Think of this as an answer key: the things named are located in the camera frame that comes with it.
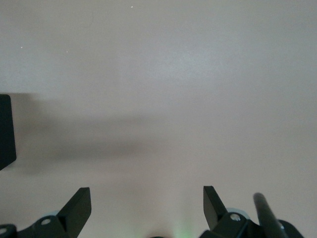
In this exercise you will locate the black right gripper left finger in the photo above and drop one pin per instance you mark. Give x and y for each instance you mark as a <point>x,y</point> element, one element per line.
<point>74,210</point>

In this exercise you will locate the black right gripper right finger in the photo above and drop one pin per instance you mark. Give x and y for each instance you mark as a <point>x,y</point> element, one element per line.
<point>214,210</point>

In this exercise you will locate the black plastic box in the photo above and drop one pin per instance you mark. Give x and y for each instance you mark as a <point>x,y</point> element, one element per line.
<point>7,131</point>

